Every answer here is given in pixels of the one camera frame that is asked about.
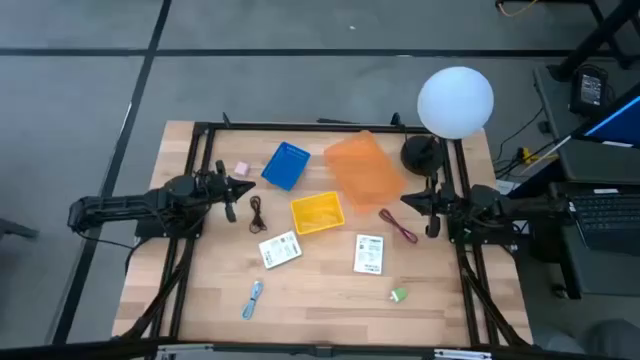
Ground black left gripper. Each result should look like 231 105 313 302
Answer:
198 160 257 224

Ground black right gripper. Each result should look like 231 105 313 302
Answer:
400 172 464 239

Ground red cable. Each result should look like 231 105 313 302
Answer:
378 207 419 245

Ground dark cable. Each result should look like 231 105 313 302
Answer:
248 195 269 235

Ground white box with green side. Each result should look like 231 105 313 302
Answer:
258 229 304 271

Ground white product box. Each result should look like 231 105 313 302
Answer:
352 233 385 276

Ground blue plastic bin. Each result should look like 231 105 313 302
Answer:
260 141 312 193

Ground orange plastic bin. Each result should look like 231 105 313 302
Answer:
323 129 407 214

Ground yellow plastic bin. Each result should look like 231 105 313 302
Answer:
290 190 346 236

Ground black lamp base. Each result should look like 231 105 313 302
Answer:
399 133 445 178

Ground white globe lamp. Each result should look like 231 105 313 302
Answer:
416 65 495 141

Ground yellow plug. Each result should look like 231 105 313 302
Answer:
517 147 556 166

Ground white rod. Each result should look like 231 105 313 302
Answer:
519 134 572 175

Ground dark side desk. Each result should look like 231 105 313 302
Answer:
532 64 640 301

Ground black laptop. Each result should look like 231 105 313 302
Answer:
564 187 640 254

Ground black power adapter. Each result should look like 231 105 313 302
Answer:
569 63 610 117

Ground computer monitor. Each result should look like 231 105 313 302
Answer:
572 82 640 149

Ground grey stand foot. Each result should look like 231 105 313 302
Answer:
0 217 40 241

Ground black stand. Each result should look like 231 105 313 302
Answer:
547 0 640 82

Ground black floor cables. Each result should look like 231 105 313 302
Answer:
492 105 549 176

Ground black aluminium table frame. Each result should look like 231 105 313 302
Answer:
112 112 534 351

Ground light blue coiled cable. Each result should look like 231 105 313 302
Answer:
240 279 265 321

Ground yellow cable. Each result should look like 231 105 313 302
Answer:
497 0 539 19

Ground black frame crossbar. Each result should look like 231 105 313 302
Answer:
0 337 640 360

